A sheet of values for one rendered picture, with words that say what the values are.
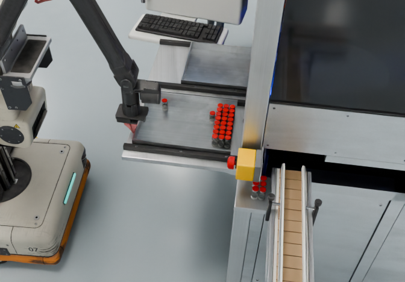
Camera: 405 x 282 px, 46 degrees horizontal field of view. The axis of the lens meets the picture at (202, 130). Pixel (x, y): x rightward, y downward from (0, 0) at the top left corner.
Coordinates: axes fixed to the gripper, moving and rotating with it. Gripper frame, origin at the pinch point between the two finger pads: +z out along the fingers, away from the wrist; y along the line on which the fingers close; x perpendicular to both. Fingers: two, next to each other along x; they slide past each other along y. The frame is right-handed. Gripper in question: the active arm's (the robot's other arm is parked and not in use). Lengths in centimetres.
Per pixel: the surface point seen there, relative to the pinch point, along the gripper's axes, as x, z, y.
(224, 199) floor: 41, 90, 34
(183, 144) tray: -2.2, 1.7, 18.1
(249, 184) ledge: -16.0, 1.6, 42.0
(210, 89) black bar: 26.2, -0.2, 23.7
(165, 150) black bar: -7.5, 0.0, 12.7
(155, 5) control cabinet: 92, 6, -12
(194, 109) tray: 16.1, 1.6, 19.4
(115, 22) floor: 198, 91, -69
